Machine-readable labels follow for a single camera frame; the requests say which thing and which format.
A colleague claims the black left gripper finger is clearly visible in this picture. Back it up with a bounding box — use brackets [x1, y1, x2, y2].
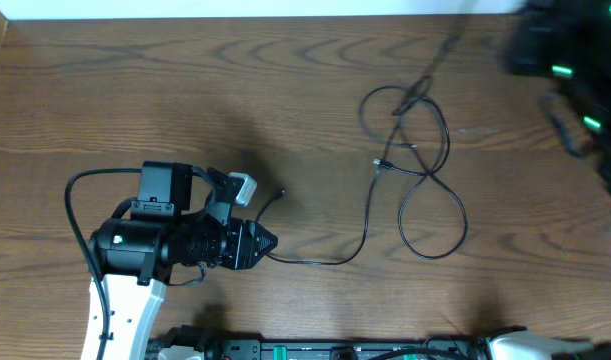
[250, 245, 275, 268]
[252, 221, 278, 248]

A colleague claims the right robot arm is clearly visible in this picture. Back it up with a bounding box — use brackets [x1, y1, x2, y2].
[504, 0, 611, 196]

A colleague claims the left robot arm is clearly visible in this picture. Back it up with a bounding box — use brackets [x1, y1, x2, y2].
[78, 161, 278, 359]

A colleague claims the black aluminium mounting rail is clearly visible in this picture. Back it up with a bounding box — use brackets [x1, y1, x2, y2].
[144, 325, 599, 360]

